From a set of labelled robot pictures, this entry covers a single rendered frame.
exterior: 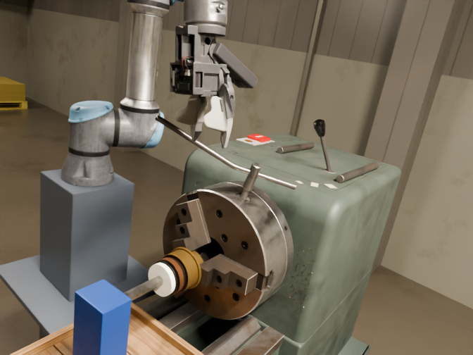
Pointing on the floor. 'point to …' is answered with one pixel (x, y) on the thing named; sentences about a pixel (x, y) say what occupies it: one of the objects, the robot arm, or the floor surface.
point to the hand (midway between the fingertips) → (211, 139)
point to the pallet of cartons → (12, 94)
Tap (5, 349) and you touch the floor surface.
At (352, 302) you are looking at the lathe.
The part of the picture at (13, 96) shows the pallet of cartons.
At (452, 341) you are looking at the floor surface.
